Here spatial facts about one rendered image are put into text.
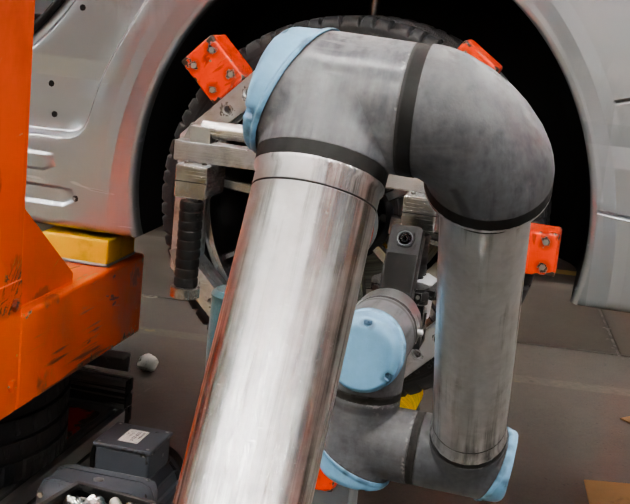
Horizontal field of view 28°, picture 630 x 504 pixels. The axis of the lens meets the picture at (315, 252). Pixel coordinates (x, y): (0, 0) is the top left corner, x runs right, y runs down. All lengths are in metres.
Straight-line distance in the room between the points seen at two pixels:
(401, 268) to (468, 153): 0.63
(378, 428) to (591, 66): 0.82
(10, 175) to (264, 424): 0.98
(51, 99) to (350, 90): 1.35
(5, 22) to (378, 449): 0.80
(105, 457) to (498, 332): 1.07
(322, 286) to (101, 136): 1.31
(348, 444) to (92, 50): 1.05
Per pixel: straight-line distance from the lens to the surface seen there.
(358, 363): 1.48
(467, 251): 1.16
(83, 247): 2.34
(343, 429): 1.52
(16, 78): 1.89
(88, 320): 2.25
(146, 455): 2.16
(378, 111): 1.05
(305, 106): 1.05
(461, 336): 1.27
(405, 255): 1.67
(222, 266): 2.18
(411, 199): 1.76
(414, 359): 2.04
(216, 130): 1.86
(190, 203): 1.85
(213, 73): 2.05
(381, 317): 1.48
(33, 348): 2.06
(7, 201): 1.90
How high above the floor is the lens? 1.23
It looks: 12 degrees down
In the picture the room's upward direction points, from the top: 6 degrees clockwise
